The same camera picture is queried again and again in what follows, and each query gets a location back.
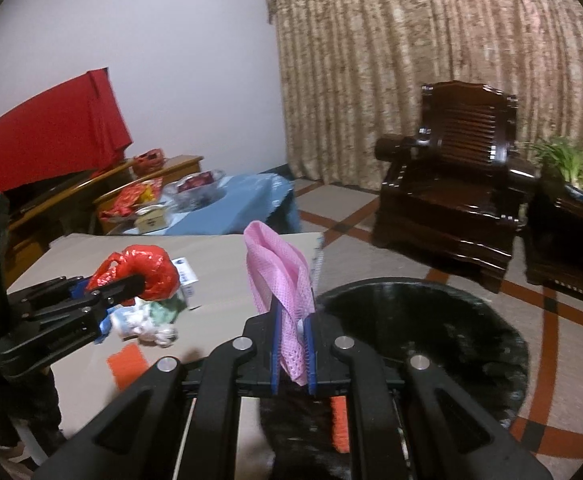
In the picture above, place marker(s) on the red basket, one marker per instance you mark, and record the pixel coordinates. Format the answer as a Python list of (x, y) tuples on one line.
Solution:
[(149, 160)]

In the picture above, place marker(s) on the bin with black bag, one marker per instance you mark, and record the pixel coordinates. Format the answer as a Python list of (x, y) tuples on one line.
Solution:
[(421, 320)]

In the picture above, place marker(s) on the pink mesh bag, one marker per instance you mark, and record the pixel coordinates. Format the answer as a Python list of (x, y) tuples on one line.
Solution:
[(271, 270)]

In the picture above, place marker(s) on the red cloth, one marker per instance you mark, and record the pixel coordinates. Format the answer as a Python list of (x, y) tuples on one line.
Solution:
[(51, 125)]

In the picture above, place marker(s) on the beige patterned curtain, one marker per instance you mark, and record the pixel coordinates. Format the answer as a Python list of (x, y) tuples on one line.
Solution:
[(396, 35)]

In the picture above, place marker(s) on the small beige box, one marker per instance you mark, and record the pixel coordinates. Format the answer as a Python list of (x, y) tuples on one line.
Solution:
[(151, 220)]

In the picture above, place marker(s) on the dark wooden armchair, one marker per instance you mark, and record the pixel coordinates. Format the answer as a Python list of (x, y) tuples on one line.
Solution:
[(451, 185)]

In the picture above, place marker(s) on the person's dark clothing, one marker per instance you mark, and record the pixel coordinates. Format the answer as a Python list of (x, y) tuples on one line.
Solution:
[(16, 410)]

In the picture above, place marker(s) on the red snack packet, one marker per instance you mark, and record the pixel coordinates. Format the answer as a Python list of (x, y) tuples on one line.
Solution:
[(131, 200)]

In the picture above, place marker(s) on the wooden television cabinet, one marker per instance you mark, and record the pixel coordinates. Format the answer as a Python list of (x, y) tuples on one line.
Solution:
[(181, 165)]

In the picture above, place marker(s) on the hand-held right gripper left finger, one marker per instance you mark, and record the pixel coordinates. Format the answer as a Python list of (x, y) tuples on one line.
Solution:
[(274, 355)]

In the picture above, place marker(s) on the clear plastic bag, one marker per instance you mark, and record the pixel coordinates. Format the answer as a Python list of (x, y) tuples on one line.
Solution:
[(196, 187)]

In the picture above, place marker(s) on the green potted plant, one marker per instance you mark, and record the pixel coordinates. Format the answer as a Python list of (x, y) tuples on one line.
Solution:
[(566, 160)]

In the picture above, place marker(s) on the blue cloth covered table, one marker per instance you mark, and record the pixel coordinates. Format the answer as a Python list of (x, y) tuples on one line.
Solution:
[(241, 205)]

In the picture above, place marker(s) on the orange paper scrap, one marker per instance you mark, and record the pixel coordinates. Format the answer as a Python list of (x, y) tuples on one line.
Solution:
[(126, 365)]

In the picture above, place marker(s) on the orange wrapper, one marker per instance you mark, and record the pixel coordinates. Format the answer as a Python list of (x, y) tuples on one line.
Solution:
[(339, 425)]

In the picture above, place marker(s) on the red plastic bag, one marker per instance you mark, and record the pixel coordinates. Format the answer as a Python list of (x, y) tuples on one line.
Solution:
[(146, 270)]

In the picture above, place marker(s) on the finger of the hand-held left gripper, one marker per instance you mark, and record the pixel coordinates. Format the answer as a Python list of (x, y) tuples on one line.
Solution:
[(121, 290), (79, 287)]

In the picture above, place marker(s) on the dark wooden side table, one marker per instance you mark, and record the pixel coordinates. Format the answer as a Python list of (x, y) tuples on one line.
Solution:
[(566, 250)]

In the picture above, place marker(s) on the white crumpled tissue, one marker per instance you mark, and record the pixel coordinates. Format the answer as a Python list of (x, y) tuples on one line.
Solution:
[(159, 336)]

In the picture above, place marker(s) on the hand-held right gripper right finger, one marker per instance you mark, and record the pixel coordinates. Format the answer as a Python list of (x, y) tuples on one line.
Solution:
[(311, 355)]

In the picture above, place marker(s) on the white and blue box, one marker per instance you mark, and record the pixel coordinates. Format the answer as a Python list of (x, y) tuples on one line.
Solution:
[(186, 275)]

